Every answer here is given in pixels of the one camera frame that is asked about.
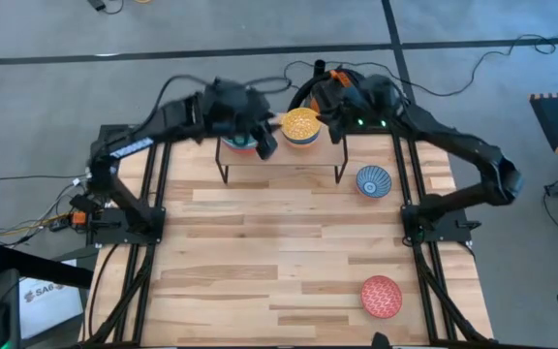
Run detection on pink wavy pattern bowl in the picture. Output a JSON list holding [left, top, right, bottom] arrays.
[[359, 274, 404, 320]]

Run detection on small black object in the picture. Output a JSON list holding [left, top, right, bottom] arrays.
[[371, 331, 395, 349]]

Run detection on plain green bowl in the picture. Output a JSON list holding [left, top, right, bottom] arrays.
[[220, 135, 260, 150]]

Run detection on black power adapter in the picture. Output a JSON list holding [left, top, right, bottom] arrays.
[[87, 0, 125, 16]]

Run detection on black aluminium table frame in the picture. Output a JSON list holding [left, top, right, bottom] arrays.
[[78, 123, 494, 348]]

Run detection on black and orange backpack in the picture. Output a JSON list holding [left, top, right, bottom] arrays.
[[288, 58, 406, 128]]

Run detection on long black floor cable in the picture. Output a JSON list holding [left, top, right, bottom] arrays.
[[282, 0, 558, 98]]

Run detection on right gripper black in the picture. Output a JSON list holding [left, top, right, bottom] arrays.
[[327, 73, 405, 145]]

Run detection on white cardboard box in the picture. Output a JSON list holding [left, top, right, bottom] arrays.
[[18, 259, 85, 340]]

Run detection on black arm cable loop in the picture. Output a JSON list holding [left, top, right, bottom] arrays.
[[150, 73, 294, 128]]

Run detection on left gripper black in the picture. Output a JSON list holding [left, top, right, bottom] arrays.
[[203, 77, 280, 162]]

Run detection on yellow bowl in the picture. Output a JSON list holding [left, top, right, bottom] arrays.
[[280, 107, 323, 147]]

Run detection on bundle of loose cables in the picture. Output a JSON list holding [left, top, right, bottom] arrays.
[[0, 172, 115, 246]]

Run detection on black stand beam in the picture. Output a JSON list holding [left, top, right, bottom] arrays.
[[0, 243, 95, 291]]

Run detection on blue white radial bowl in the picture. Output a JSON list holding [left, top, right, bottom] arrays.
[[355, 164, 393, 200]]

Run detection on wooden shelf with black legs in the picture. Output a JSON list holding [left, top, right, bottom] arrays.
[[213, 111, 351, 186]]

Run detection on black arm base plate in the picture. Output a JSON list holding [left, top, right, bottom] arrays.
[[86, 206, 168, 246], [400, 203, 482, 244]]

